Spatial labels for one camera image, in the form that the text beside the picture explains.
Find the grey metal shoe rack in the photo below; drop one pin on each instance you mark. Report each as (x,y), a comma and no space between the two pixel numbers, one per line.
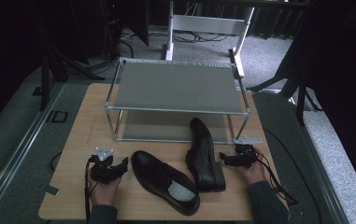
(178,85)

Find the black tripod stand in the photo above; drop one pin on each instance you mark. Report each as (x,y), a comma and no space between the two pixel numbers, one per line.
(51,62)

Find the black metal stand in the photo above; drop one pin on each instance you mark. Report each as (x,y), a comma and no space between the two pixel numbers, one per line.
(294,84)

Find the black leather shoe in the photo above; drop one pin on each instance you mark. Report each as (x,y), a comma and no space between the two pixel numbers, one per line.
(204,155)
(160,180)

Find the white desk frame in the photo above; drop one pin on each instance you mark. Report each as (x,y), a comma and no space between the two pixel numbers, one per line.
(208,24)

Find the person's left hand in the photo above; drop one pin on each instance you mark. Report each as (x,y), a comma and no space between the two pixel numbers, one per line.
(104,191)

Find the black tape mark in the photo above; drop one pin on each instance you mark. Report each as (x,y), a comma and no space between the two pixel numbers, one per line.
(56,116)

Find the person's right hand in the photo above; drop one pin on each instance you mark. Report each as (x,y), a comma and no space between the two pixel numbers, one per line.
(255,174)

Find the aluminium floor rail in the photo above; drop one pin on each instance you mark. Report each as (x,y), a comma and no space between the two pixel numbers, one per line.
(20,143)

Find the grey tape strip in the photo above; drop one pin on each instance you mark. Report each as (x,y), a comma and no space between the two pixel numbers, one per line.
(49,189)

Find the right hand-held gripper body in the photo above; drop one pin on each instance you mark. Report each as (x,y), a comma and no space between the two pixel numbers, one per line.
(244,155)

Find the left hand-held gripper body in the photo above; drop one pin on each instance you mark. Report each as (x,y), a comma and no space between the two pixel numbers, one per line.
(103,169)

